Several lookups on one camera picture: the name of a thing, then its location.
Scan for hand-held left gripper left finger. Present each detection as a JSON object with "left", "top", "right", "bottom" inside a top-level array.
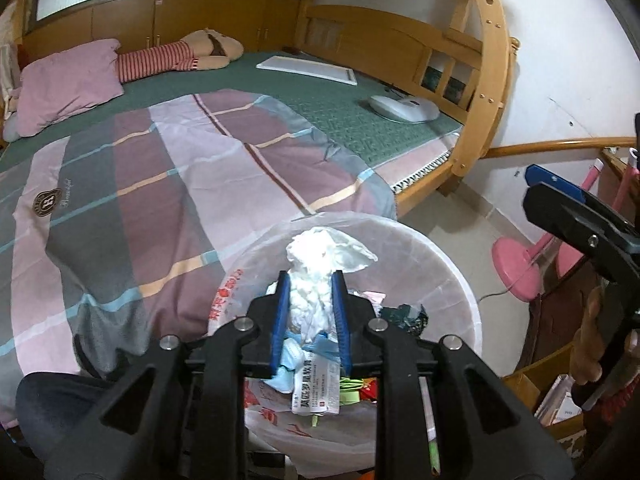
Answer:
[{"left": 45, "top": 270, "right": 292, "bottom": 480}]

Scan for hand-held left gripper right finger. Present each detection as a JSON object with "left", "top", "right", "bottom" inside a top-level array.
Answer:
[{"left": 330, "top": 270, "right": 576, "bottom": 480}]

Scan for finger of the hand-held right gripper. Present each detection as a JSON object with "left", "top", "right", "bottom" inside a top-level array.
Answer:
[
  {"left": 525, "top": 164, "right": 632, "bottom": 232},
  {"left": 522, "top": 182, "right": 640, "bottom": 281}
]

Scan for blue face mask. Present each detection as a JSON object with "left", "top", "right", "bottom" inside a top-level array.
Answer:
[{"left": 265, "top": 332, "right": 341, "bottom": 393}]

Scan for white tissue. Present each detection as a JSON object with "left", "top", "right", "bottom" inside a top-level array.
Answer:
[{"left": 285, "top": 227, "right": 379, "bottom": 341}]

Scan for light green wrapper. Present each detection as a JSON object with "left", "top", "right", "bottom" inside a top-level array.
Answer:
[{"left": 340, "top": 377, "right": 368, "bottom": 403}]

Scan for white medicine box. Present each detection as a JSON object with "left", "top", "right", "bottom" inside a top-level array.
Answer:
[{"left": 291, "top": 357, "right": 341, "bottom": 417}]

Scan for white lattice trash bin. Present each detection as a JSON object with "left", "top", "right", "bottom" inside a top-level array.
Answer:
[{"left": 207, "top": 211, "right": 482, "bottom": 478}]

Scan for person's right hand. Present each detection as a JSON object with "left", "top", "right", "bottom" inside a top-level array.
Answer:
[{"left": 571, "top": 284, "right": 608, "bottom": 387}]

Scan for dark wooden cabinet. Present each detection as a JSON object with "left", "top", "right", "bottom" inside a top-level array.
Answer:
[{"left": 520, "top": 260, "right": 601, "bottom": 371}]

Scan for pink floor stand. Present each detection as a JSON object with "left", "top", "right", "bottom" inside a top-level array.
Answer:
[{"left": 491, "top": 157, "right": 631, "bottom": 303}]

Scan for papers in cardboard box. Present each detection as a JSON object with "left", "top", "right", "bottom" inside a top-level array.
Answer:
[{"left": 535, "top": 375, "right": 583, "bottom": 426}]

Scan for cardboard box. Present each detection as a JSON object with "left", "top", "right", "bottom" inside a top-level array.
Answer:
[{"left": 502, "top": 342, "right": 586, "bottom": 441}]

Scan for pink fringed mattress pad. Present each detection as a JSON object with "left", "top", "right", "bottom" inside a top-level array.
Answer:
[{"left": 360, "top": 130, "right": 461, "bottom": 196}]

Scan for curved wooden ladder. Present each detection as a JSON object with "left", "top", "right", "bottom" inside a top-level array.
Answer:
[{"left": 452, "top": 0, "right": 516, "bottom": 196}]

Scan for plaid bed sheet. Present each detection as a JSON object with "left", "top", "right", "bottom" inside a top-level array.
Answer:
[{"left": 0, "top": 89, "right": 398, "bottom": 428}]

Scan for green woven bed mat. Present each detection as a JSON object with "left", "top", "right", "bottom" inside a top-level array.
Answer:
[{"left": 0, "top": 50, "right": 463, "bottom": 168}]

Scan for person's leg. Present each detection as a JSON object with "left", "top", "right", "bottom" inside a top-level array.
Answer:
[{"left": 15, "top": 372, "right": 156, "bottom": 461}]

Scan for white flat board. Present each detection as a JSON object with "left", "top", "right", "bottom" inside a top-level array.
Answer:
[{"left": 256, "top": 55, "right": 358, "bottom": 86}]

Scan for striped plush toy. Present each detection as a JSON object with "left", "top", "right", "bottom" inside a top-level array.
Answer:
[{"left": 116, "top": 29, "right": 245, "bottom": 83}]

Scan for pink pillow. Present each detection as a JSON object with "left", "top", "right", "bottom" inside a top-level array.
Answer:
[{"left": 19, "top": 38, "right": 125, "bottom": 136}]

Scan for light blue pillow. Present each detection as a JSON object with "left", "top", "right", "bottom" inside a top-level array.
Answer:
[{"left": 2, "top": 110, "right": 23, "bottom": 142}]

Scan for white hanging cloth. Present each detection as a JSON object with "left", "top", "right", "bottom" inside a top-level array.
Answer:
[{"left": 0, "top": 10, "right": 21, "bottom": 106}]

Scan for curved wooden rail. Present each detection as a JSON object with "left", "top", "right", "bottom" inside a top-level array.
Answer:
[{"left": 487, "top": 137, "right": 638, "bottom": 161}]

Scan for white cable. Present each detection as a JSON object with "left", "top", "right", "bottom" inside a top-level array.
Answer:
[{"left": 477, "top": 280, "right": 522, "bottom": 302}]

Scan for wooden bunk bed frame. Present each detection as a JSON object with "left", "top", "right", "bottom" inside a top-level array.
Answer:
[{"left": 0, "top": 0, "right": 516, "bottom": 196}]

